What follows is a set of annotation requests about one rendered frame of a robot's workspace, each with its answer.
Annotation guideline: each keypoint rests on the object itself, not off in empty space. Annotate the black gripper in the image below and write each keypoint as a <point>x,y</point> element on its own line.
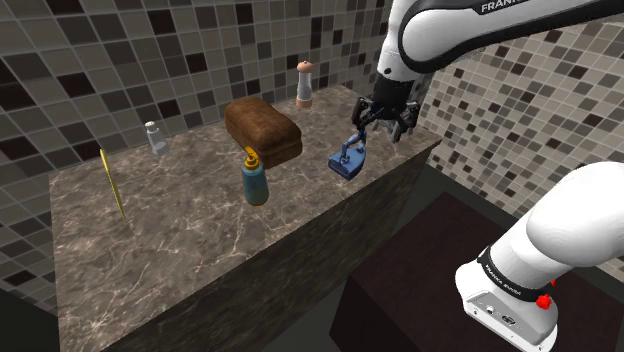
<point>393,96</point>

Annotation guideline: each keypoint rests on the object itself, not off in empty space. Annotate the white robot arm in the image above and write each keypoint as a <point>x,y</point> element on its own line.
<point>560,229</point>

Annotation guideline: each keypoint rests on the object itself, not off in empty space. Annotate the blue clothes iron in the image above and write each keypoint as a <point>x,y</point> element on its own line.
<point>348,158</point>

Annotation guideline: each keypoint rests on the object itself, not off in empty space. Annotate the tan pepper mill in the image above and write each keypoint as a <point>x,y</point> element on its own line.
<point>304,85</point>

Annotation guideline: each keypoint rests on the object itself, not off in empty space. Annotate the brown bread loaf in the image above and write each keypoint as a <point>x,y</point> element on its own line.
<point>263,130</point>

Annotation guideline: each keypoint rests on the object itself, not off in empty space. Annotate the blue soap dispenser bottle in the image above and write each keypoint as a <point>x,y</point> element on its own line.
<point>255,181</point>

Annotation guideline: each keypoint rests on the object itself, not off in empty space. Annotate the dark robot stand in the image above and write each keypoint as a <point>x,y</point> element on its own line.
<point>429,273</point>

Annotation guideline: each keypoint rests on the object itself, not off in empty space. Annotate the grey salt shaker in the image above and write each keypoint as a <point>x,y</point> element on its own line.
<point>157,139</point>

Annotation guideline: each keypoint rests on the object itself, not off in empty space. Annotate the thin yellow plate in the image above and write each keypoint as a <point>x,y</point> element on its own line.
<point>112,184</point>

